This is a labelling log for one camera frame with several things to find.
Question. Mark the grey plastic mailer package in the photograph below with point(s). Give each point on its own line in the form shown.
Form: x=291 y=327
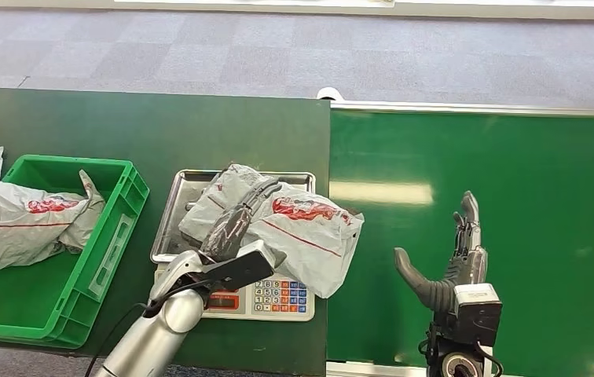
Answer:
x=307 y=234

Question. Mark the stainless steel scale tray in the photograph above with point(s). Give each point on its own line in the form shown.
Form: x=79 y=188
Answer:
x=180 y=208

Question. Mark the green conveyor belt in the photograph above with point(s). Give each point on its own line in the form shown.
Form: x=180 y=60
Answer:
x=552 y=198

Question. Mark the green plastic crate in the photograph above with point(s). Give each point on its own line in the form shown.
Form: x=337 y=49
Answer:
x=42 y=296

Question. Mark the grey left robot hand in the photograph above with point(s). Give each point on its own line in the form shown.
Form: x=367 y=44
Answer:
x=232 y=229

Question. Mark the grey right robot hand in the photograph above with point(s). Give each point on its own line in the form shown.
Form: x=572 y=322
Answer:
x=456 y=276

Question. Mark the large grey red-print mailer package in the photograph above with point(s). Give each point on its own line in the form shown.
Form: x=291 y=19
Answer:
x=10 y=229

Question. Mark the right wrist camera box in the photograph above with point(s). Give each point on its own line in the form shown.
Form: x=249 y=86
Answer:
x=476 y=312

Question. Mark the white electronic scale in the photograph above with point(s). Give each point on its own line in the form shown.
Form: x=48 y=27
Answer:
x=281 y=304

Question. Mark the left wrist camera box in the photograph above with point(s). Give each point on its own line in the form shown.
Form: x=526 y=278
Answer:
x=240 y=269

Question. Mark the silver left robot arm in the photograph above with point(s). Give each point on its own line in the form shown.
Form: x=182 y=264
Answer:
x=167 y=317

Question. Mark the white conveyor roller end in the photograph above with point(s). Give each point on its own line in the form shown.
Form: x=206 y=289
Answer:
x=329 y=94

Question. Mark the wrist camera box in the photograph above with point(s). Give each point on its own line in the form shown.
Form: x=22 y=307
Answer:
x=476 y=312
x=240 y=269

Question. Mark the silver conveyor side rail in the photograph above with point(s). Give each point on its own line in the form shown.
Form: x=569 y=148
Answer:
x=484 y=109
x=375 y=370

